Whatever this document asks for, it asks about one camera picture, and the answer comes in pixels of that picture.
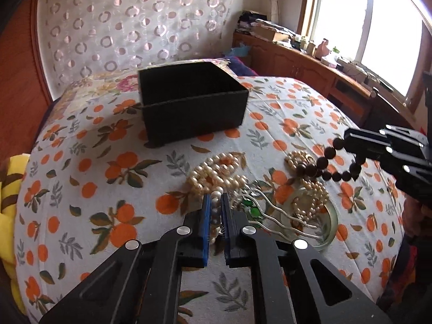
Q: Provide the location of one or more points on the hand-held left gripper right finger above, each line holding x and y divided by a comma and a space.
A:
226, 233

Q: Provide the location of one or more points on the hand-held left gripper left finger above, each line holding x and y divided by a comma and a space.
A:
206, 233

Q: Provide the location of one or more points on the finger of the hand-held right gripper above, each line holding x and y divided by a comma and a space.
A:
366, 141
411, 172

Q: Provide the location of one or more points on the silver hair fork green gems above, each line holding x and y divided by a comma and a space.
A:
266, 206

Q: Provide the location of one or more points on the pale jade bangle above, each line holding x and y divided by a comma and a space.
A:
332, 224

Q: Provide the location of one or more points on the black square box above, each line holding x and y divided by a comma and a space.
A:
192, 114

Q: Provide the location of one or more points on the orange fruit print bedsheet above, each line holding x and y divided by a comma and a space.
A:
135, 189

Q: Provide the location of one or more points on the white tissue box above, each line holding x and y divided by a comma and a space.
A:
329, 61

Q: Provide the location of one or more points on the wooden sideboard cabinet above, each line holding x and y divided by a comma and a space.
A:
303, 67

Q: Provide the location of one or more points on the pink figurine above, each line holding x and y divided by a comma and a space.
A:
323, 48

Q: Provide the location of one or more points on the window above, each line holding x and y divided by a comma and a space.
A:
371, 17

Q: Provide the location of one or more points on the cardboard box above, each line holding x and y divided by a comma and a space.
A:
271, 33

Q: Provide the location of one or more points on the dark blue plush blanket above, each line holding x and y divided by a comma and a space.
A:
243, 67

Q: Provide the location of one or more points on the blue cloth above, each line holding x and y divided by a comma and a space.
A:
238, 51

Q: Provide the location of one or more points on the pile of clothes and papers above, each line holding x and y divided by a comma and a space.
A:
253, 23

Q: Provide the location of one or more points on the floral quilt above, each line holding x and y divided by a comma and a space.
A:
104, 86

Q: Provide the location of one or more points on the yellow striped plush toy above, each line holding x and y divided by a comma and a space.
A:
10, 192

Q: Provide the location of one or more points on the sheer circle pattern curtain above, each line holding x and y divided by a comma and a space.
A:
135, 23

